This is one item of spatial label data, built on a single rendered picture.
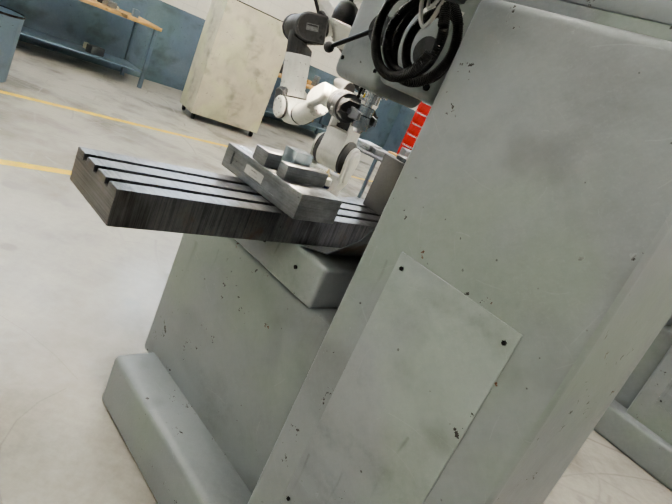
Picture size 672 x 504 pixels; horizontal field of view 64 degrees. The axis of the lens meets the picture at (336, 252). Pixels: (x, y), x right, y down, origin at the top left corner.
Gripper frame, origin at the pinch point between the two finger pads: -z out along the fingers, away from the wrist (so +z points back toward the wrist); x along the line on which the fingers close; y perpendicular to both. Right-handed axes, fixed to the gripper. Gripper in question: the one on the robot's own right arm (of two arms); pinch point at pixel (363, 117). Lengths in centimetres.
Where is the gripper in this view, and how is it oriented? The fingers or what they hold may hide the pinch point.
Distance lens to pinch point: 157.3
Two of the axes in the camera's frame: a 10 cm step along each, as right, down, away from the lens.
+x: 8.5, 2.1, 4.9
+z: -3.6, -4.5, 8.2
